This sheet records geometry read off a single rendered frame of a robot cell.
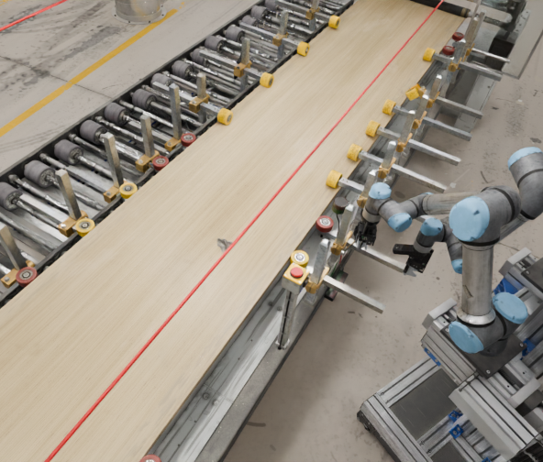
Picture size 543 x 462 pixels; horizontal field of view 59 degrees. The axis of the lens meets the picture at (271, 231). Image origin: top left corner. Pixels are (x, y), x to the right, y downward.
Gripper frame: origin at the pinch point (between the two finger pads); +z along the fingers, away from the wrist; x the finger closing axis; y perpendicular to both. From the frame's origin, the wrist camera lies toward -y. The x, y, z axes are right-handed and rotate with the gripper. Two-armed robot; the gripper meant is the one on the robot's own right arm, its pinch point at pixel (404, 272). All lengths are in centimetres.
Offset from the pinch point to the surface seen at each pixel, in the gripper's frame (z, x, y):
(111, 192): -2, -37, -140
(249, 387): 12, -79, -33
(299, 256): -9.0, -25.1, -42.0
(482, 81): 33, 250, -13
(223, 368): 20, -75, -48
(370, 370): 83, -8, 7
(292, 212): -8, -3, -58
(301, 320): 12, -41, -30
